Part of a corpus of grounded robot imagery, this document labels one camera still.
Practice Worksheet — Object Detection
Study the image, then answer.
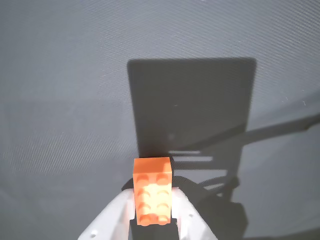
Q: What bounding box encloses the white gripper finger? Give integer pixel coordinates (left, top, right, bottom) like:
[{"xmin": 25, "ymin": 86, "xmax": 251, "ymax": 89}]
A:
[
  {"xmin": 171, "ymin": 186, "xmax": 219, "ymax": 240},
  {"xmin": 76, "ymin": 186, "xmax": 137, "ymax": 240}
]

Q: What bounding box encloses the orange lego block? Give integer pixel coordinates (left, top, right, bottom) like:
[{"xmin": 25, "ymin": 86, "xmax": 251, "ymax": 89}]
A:
[{"xmin": 132, "ymin": 156, "xmax": 174, "ymax": 227}]

